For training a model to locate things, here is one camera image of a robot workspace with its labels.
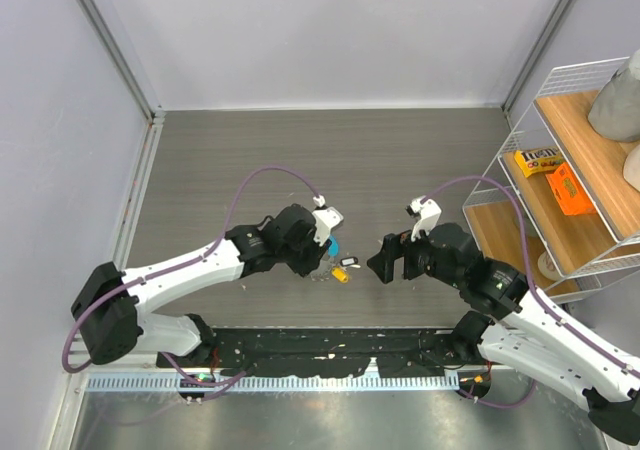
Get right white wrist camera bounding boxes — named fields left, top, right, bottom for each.
left=406, top=196, right=442, bottom=242

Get yellow candy bag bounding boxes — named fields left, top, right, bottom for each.
left=514, top=147, right=565, bottom=178

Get white rounded object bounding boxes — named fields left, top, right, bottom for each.
left=623, top=144, right=640, bottom=191

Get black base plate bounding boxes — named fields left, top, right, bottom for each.
left=175, top=328, right=486, bottom=379

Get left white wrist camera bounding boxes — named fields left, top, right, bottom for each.
left=312, top=195, right=344, bottom=246

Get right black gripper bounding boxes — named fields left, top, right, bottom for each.
left=367, top=218, right=465, bottom=289

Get grey stone-like object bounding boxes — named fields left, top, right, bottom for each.
left=588, top=51, right=639, bottom=143

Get orange candy box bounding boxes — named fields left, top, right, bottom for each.
left=546, top=163, right=596, bottom=216

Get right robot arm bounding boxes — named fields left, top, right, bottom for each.
left=367, top=223, right=639, bottom=446

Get large silver keyring with keys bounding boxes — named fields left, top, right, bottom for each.
left=309, top=235, right=362, bottom=284

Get white slotted cable duct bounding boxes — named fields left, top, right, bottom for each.
left=85, top=371, right=459, bottom=393

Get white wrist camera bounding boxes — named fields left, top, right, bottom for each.
left=312, top=195, right=344, bottom=246
left=406, top=196, right=442, bottom=242

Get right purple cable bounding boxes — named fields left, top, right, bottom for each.
left=422, top=175, right=640, bottom=379

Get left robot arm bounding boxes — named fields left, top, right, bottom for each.
left=71, top=204, right=343, bottom=368

